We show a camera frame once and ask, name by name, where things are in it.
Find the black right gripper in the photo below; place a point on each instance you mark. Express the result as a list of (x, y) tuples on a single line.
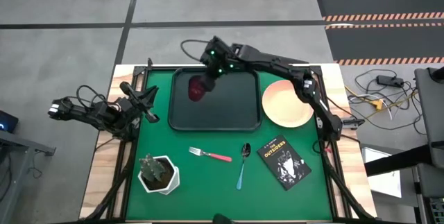
[(218, 68)]

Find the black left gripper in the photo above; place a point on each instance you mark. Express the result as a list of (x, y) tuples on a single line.
[(133, 104)]

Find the red ribbed plastic cup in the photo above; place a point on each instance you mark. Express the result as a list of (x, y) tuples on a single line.
[(194, 90)]

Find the tan round plate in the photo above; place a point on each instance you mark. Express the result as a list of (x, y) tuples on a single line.
[(281, 106)]

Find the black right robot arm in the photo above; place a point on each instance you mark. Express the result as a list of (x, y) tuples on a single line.
[(270, 61)]

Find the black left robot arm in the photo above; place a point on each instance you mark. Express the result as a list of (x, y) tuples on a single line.
[(93, 113)]

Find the black plastic tray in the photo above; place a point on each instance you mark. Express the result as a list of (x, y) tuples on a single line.
[(225, 106)]

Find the green cactus plant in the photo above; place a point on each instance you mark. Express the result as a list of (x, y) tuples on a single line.
[(151, 168)]

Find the white hexagonal plant pot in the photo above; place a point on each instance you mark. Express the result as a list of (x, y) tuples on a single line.
[(173, 182)]

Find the green table mat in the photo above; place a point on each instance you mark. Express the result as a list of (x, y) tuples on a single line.
[(208, 189)]

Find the black paperback book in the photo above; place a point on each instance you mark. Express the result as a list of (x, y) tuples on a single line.
[(282, 161)]

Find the black device with blue light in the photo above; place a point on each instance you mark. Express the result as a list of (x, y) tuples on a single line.
[(7, 121)]

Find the grey side desk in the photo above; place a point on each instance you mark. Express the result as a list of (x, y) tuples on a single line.
[(17, 154)]

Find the yellow power plug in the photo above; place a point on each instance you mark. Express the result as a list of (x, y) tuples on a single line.
[(377, 104)]

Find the black hazard-striped floor mat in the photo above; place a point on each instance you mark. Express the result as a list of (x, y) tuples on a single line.
[(381, 42), (378, 2)]

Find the black power adapter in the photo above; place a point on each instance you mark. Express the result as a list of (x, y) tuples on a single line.
[(390, 80)]

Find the white paper sheet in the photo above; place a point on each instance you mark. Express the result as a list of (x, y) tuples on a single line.
[(381, 179)]

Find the grey metal cart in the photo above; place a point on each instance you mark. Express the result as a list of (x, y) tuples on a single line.
[(430, 196)]

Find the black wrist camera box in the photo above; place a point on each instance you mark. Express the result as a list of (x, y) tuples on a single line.
[(215, 45)]

